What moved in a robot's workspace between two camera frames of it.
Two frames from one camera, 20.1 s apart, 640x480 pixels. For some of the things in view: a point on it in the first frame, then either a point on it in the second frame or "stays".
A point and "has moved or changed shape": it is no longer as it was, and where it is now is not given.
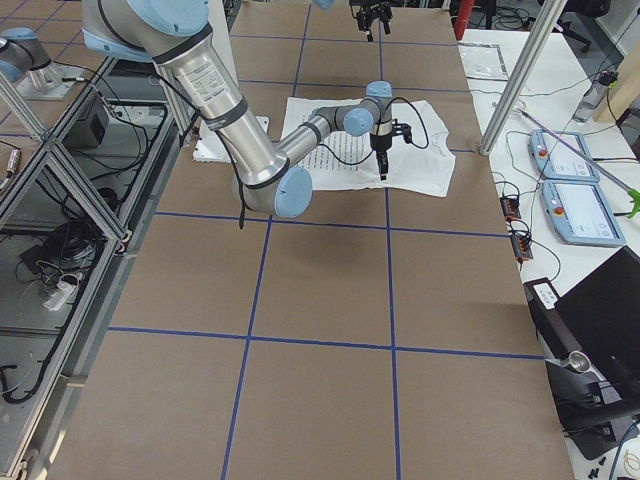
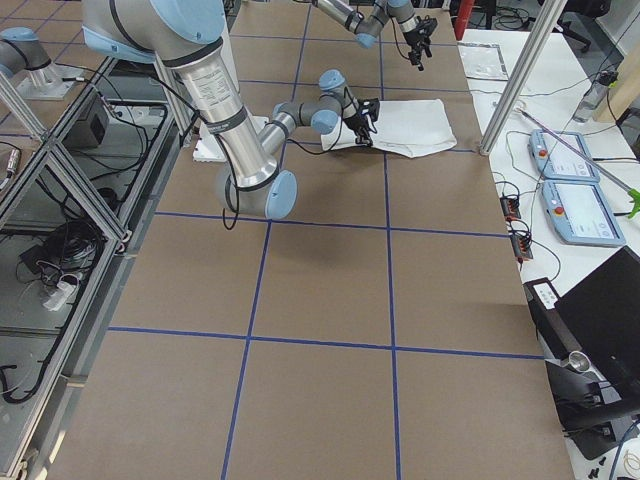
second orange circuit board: (521, 247) stays
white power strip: (59, 295) stays
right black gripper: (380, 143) to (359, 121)
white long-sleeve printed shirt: (420, 156) has moved or changed shape
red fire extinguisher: (465, 8) stays
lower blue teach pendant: (581, 213) stays
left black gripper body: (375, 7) to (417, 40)
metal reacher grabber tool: (633, 194) stays
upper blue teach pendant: (555, 161) stays
